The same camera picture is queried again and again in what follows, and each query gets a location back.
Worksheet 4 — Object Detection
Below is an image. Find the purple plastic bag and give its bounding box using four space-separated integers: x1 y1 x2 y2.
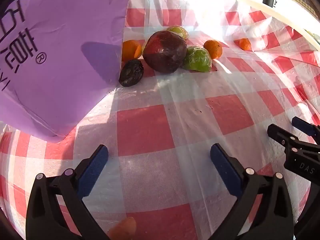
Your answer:
0 0 133 144

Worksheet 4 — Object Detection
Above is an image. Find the large green apple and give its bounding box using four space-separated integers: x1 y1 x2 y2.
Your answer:
182 45 212 73

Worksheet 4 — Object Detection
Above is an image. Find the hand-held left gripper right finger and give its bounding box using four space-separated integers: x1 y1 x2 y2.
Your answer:
209 143 294 240

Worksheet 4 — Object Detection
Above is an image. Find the small green apple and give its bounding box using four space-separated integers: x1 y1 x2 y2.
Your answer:
166 25 189 40

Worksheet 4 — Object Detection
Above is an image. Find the red white checked tablecloth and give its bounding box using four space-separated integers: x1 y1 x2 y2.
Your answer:
0 0 320 240

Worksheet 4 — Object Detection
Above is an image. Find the person's left hand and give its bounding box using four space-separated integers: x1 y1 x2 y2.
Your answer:
107 217 137 240

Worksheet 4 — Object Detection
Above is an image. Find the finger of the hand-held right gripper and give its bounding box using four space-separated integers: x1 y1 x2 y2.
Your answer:
267 124 300 151
292 117 320 138

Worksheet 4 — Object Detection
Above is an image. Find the medium orange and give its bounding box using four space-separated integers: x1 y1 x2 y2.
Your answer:
203 40 223 59

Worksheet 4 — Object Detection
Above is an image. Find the small orange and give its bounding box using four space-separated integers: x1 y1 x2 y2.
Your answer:
239 38 252 51

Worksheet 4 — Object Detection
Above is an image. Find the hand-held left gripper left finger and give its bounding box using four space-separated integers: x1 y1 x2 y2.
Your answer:
26 144 110 240

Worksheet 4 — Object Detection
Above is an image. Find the large orange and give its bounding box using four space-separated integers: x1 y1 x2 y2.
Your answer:
121 40 142 62

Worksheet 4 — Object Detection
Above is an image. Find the dark wrinkled avocado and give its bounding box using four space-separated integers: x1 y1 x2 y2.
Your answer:
118 60 145 87

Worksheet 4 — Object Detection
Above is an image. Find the large dark red apple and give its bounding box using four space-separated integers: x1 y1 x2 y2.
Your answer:
143 30 188 74

